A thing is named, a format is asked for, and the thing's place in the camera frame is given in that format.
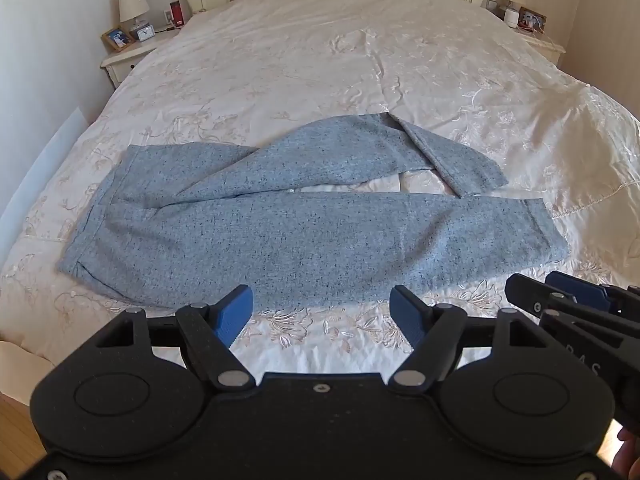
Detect bed with cream embroidered bedspread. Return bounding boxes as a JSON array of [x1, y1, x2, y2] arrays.
[[0, 0, 640, 378]]

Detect brown photo frame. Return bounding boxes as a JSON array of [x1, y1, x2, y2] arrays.
[[517, 6, 548, 31]]

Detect person's right hand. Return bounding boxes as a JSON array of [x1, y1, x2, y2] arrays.
[[614, 425, 640, 480]]

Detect wooden photo frame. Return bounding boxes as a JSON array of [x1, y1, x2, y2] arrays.
[[101, 25, 134, 52]]

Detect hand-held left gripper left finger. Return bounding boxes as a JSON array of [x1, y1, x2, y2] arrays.
[[95, 284, 256, 394]]

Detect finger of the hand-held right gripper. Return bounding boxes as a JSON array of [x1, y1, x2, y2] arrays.
[[545, 270, 640, 313], [505, 273, 640, 333]]

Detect cream nightstand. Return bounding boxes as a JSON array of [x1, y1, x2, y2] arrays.
[[484, 5, 567, 67], [100, 22, 182, 89]]

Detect grey speckled pants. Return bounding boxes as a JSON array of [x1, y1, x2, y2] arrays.
[[59, 114, 569, 311]]

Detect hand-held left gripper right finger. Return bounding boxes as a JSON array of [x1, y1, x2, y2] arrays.
[[389, 285, 549, 394]]

